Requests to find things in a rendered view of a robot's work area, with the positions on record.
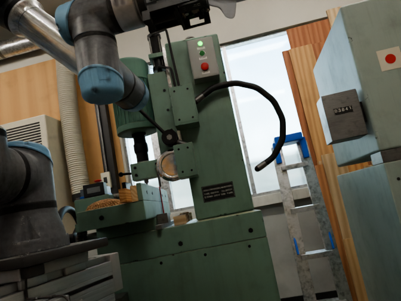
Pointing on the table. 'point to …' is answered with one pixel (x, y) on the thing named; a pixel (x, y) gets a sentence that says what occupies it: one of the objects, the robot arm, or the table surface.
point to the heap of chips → (104, 203)
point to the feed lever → (169, 137)
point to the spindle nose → (141, 147)
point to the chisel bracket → (144, 171)
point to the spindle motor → (123, 122)
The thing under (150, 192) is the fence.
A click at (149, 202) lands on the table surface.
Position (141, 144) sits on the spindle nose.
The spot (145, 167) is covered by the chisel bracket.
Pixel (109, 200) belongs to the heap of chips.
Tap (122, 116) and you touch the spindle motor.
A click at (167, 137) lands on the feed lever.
